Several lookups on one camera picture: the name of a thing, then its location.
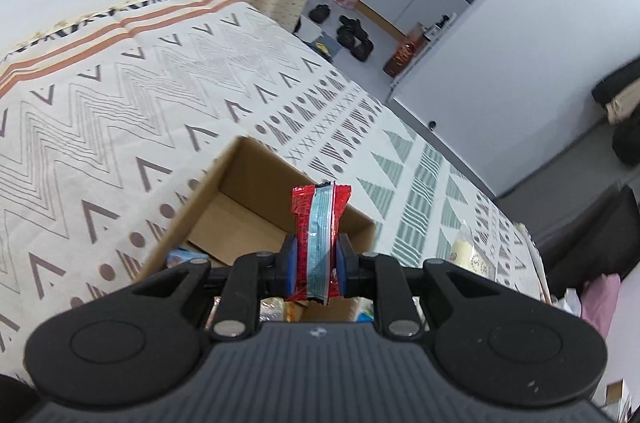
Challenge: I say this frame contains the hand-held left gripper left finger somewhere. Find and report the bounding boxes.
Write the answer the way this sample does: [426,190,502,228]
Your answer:
[127,234,301,340]

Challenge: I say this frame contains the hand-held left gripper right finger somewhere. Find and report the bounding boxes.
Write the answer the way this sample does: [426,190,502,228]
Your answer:
[336,234,502,340]

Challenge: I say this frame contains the red snack packet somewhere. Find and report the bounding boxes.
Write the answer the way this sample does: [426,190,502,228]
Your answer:
[291,184,353,306]

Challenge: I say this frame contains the long orange snack packet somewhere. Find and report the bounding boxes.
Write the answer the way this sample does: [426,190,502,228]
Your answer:
[260,297,307,323]

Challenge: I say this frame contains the brown cardboard box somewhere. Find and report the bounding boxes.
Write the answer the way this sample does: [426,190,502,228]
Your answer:
[140,136,379,325]

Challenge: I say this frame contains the white snack packet blue label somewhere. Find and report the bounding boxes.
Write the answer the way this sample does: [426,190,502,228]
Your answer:
[449,220,496,282]

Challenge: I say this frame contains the red label cola bottle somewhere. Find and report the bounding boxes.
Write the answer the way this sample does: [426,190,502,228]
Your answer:
[383,35,421,77]

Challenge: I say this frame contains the patterned bed blanket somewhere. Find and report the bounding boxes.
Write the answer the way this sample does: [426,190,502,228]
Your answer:
[0,0,552,381]

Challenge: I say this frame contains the white crumpled cloth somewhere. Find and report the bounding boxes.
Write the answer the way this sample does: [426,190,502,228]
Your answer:
[549,287,586,320]

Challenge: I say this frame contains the black spray bottle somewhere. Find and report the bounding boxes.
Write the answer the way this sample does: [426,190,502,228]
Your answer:
[424,12,457,42]

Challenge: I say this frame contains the pink cloth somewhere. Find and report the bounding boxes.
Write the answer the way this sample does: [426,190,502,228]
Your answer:
[579,272,624,340]

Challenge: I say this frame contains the white wardrobe panel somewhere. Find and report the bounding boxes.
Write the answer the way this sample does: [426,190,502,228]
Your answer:
[387,0,640,200]

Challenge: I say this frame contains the hanging black bag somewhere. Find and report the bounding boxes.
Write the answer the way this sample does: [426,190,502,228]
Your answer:
[612,113,640,167]

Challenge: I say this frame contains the hanging beige garment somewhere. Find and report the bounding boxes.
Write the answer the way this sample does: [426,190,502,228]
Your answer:
[604,83,640,124]

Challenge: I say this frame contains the hanging black garment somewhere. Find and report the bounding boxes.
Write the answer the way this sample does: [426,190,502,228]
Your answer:
[592,58,640,105]

